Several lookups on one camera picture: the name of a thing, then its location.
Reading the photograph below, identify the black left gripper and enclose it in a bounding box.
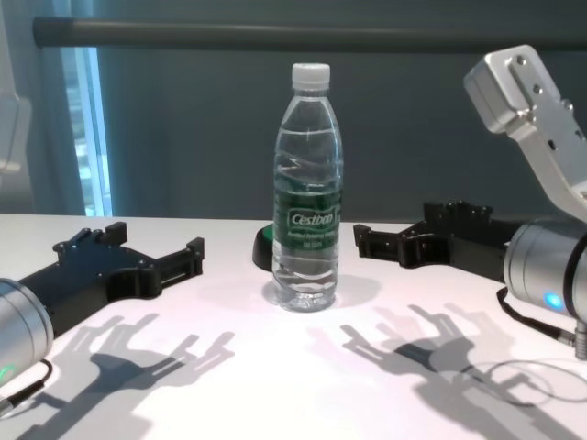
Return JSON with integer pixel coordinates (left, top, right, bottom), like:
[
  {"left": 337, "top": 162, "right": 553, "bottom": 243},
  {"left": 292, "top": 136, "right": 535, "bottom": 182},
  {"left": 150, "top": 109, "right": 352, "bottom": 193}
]
[{"left": 20, "top": 221, "right": 206, "bottom": 338}]

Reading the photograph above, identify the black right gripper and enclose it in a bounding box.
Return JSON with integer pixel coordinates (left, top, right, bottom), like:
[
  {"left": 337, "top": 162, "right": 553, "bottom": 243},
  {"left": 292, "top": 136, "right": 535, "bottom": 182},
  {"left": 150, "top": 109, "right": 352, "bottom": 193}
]
[{"left": 352, "top": 200, "right": 519, "bottom": 281}]

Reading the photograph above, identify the clear Cestbon water bottle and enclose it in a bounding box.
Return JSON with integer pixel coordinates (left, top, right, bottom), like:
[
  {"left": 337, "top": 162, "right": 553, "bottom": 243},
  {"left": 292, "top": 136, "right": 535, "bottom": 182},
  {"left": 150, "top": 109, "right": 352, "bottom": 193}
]
[{"left": 271, "top": 63, "right": 345, "bottom": 313}]

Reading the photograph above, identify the green button on black base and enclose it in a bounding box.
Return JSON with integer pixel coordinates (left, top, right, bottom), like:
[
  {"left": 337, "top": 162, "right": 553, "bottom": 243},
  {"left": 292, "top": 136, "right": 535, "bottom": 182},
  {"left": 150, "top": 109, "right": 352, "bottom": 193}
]
[{"left": 250, "top": 225, "right": 279, "bottom": 275}]

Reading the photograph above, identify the blue lit window strip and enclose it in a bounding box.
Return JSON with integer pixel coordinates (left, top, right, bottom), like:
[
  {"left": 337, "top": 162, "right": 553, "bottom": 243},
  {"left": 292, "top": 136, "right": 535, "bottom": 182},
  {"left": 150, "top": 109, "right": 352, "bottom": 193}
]
[{"left": 63, "top": 48, "right": 114, "bottom": 217}]

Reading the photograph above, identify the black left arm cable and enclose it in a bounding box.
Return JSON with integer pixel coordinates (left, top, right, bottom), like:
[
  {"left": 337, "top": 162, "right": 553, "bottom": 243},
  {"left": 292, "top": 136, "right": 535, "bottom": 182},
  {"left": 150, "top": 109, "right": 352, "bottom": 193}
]
[{"left": 0, "top": 359, "right": 54, "bottom": 418}]

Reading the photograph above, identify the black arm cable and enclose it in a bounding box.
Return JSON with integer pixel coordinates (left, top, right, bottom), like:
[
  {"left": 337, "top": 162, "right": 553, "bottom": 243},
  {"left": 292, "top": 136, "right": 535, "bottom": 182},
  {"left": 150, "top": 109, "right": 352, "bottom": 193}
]
[
  {"left": 496, "top": 286, "right": 587, "bottom": 363},
  {"left": 0, "top": 359, "right": 54, "bottom": 418}
]

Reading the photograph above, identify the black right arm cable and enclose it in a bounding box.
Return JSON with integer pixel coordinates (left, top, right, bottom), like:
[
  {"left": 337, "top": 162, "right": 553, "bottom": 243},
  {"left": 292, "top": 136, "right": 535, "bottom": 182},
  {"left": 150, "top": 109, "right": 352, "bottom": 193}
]
[{"left": 496, "top": 286, "right": 587, "bottom": 363}]

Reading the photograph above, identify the grey horizontal rail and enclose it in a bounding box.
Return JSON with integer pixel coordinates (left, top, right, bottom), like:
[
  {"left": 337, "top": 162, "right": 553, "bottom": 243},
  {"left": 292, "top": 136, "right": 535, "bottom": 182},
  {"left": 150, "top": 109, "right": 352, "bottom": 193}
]
[{"left": 32, "top": 16, "right": 587, "bottom": 52}]

